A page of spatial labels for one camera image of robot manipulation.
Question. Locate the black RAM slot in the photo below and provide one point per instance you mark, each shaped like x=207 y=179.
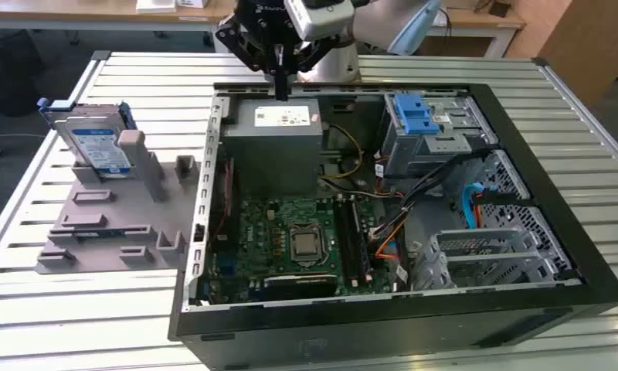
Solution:
x=342 y=239
x=351 y=239

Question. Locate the blue plastic drive latch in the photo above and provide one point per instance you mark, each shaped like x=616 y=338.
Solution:
x=414 y=116

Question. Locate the green motherboard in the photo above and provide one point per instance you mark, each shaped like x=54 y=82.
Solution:
x=267 y=232

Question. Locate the wooden cabinet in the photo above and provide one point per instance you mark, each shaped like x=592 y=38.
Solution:
x=587 y=38

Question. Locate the grey power supply unit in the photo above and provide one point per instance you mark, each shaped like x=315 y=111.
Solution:
x=273 y=162

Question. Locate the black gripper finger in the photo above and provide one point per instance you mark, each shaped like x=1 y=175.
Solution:
x=237 y=38
x=314 y=52

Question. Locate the silver CPU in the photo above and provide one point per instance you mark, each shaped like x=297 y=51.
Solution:
x=306 y=245

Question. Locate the dark RAM stick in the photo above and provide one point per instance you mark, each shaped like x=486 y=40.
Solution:
x=361 y=235
x=99 y=232

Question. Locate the pale grey wrist camera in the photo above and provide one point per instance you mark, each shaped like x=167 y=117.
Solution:
x=318 y=21

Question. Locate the CPU socket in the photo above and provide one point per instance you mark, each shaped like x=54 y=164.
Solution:
x=290 y=243

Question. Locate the black graphics card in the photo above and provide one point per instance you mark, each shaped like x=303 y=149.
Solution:
x=298 y=288

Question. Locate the grey parts rack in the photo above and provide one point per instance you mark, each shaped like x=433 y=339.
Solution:
x=123 y=216

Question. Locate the metal disk bay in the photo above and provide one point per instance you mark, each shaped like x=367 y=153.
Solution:
x=486 y=233

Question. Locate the wooden desk white frame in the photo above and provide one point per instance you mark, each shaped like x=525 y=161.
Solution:
x=473 y=21
x=82 y=15

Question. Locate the hard disk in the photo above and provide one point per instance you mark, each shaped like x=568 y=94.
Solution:
x=97 y=143

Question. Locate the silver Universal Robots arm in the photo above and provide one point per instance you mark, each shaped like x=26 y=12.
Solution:
x=347 y=65

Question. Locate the metal optical drive cage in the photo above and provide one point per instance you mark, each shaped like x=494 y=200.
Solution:
x=442 y=148

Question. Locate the small white box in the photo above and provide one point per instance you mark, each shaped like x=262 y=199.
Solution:
x=190 y=3

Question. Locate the small black box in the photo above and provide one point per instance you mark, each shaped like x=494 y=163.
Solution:
x=499 y=9

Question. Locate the black PC case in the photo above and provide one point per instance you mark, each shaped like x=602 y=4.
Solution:
x=339 y=332

